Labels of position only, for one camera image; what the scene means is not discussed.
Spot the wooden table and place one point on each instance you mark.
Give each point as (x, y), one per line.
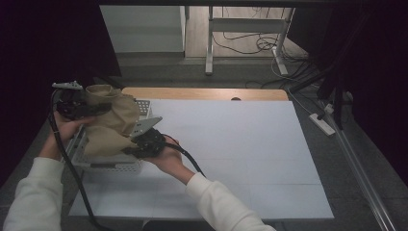
(205, 93)

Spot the dark round table grommet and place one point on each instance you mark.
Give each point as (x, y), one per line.
(235, 98)

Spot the khaki pants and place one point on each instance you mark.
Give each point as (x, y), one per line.
(114, 122)

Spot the white power strip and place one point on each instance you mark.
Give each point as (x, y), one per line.
(322, 125)

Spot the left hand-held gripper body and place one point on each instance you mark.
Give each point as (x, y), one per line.
(69, 99)

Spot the white foam table mat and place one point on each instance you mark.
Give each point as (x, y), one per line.
(256, 154)

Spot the white cabinet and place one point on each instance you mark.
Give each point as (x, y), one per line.
(144, 29)

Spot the person's right hand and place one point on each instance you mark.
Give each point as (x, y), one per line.
(171, 159)

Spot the aluminium rail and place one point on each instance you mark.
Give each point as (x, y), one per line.
(362, 173)

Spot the white perforated plastic basket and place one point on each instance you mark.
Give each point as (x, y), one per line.
(109, 165)

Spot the white metal desk frame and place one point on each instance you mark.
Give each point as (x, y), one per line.
(247, 25)

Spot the person's left hand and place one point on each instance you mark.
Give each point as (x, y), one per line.
(69, 128)

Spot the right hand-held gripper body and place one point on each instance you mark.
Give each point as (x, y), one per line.
(149, 141)

